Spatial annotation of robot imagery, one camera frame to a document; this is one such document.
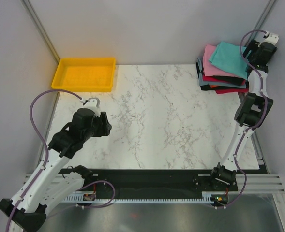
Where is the teal t shirt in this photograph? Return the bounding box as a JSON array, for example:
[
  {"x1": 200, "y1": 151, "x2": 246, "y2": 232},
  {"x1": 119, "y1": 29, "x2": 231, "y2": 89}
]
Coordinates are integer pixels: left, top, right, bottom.
[{"x1": 209, "y1": 41, "x2": 247, "y2": 80}]

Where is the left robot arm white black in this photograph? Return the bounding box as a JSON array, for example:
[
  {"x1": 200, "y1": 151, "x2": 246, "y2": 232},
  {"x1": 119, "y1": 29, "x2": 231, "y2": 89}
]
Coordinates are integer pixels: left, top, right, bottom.
[{"x1": 0, "y1": 107, "x2": 112, "y2": 232}]

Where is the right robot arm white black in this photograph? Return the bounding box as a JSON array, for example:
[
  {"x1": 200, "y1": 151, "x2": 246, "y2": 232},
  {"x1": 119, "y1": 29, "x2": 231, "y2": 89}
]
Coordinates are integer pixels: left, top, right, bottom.
[{"x1": 208, "y1": 38, "x2": 278, "y2": 191}]

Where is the stack of folded t shirts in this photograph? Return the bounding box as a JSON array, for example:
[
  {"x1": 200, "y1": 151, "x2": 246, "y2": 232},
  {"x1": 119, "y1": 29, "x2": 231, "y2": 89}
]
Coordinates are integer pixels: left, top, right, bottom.
[{"x1": 196, "y1": 58, "x2": 249, "y2": 94}]

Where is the yellow plastic tray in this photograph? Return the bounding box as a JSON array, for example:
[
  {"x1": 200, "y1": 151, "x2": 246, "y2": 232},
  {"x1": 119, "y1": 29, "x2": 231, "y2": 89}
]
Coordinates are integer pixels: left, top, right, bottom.
[{"x1": 51, "y1": 58, "x2": 116, "y2": 92}]

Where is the pink folded t shirt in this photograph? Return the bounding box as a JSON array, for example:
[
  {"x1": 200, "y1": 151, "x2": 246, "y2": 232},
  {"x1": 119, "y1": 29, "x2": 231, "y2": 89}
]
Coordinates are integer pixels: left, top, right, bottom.
[{"x1": 202, "y1": 44, "x2": 247, "y2": 80}]

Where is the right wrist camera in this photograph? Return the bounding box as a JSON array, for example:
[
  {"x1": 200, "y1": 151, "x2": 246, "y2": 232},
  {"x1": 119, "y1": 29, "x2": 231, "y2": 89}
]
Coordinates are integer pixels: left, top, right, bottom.
[{"x1": 263, "y1": 31, "x2": 279, "y2": 46}]

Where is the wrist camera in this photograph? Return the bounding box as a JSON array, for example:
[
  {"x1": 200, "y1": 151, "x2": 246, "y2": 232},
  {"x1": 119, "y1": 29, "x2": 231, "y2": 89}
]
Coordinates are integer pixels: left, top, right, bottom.
[
  {"x1": 83, "y1": 97, "x2": 101, "y2": 117},
  {"x1": 263, "y1": 31, "x2": 279, "y2": 46}
]

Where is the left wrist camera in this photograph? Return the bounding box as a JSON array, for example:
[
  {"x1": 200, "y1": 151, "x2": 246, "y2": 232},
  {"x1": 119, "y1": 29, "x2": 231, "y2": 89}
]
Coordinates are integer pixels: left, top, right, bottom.
[{"x1": 83, "y1": 97, "x2": 101, "y2": 117}]

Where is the right aluminium frame post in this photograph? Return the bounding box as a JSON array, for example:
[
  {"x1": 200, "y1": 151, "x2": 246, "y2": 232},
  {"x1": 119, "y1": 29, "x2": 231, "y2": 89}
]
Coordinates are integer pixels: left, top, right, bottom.
[{"x1": 253, "y1": 0, "x2": 278, "y2": 30}]

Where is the aluminium frame post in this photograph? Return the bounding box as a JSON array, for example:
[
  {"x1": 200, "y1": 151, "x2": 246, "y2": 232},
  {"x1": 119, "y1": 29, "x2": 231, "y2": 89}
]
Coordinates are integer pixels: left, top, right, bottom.
[
  {"x1": 253, "y1": 0, "x2": 278, "y2": 30},
  {"x1": 20, "y1": 0, "x2": 60, "y2": 63}
]

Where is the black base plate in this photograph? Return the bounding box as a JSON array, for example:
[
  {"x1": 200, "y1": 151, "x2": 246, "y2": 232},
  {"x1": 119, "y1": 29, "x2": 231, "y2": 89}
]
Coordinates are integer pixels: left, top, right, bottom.
[{"x1": 60, "y1": 168, "x2": 240, "y2": 200}]

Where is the left aluminium frame post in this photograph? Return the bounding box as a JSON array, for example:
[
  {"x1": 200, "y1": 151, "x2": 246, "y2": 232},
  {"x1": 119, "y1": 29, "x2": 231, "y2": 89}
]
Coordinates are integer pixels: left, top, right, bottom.
[{"x1": 20, "y1": 0, "x2": 60, "y2": 63}]

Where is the white slotted cable duct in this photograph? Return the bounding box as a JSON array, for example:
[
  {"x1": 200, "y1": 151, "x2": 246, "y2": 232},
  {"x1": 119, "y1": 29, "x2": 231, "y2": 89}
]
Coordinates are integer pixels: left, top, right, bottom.
[{"x1": 61, "y1": 192, "x2": 214, "y2": 204}]

